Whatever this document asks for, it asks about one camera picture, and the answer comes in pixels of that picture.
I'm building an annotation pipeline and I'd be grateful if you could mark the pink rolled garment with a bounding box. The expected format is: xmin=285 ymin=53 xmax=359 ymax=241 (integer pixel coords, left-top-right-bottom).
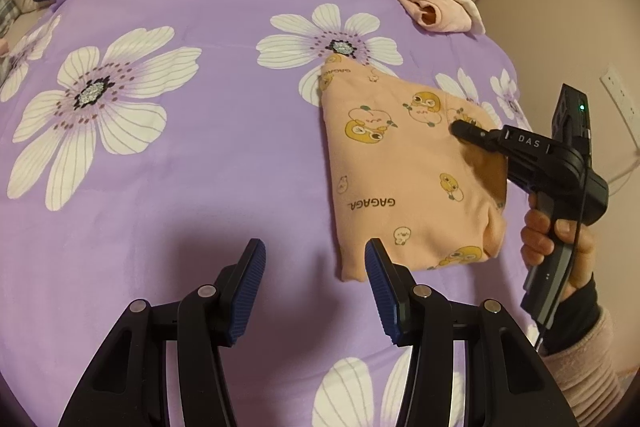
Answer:
xmin=380 ymin=0 xmax=473 ymax=32

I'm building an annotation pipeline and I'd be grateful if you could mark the purple floral blanket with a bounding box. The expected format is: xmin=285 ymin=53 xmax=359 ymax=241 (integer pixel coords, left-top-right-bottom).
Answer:
xmin=0 ymin=0 xmax=533 ymax=427

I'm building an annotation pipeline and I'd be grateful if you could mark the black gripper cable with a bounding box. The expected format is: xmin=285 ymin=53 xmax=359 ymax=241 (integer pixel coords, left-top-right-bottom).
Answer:
xmin=536 ymin=134 xmax=593 ymax=352

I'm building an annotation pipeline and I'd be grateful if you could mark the white cable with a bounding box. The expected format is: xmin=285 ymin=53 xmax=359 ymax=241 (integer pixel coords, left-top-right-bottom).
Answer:
xmin=607 ymin=164 xmax=638 ymax=195

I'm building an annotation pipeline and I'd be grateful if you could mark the person's right forearm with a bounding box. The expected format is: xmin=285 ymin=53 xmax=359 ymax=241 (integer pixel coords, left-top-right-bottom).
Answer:
xmin=541 ymin=274 xmax=631 ymax=420

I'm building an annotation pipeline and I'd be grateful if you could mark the person's right hand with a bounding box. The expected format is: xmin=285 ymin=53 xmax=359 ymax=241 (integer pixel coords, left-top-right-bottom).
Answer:
xmin=520 ymin=208 xmax=597 ymax=304

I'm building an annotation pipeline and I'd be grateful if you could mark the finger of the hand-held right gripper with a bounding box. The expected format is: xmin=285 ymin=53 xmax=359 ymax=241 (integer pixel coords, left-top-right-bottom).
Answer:
xmin=450 ymin=119 xmax=506 ymax=152

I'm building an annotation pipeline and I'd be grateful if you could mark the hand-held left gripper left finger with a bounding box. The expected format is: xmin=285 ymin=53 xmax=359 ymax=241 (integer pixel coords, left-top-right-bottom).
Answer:
xmin=57 ymin=238 xmax=267 ymax=427

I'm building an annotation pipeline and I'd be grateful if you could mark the grey plaid blanket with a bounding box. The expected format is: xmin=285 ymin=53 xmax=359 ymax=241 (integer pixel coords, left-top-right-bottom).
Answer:
xmin=0 ymin=0 xmax=23 ymax=28

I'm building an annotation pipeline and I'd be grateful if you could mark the white wall socket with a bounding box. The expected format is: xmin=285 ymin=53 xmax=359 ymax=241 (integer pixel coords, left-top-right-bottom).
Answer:
xmin=601 ymin=66 xmax=632 ymax=110

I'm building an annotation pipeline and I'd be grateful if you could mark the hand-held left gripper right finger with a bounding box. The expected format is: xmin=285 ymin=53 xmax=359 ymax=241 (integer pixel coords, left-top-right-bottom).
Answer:
xmin=364 ymin=238 xmax=571 ymax=427

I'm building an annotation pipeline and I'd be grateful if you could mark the orange cartoon print shirt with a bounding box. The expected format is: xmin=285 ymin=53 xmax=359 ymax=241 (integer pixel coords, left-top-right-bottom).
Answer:
xmin=317 ymin=56 xmax=533 ymax=284

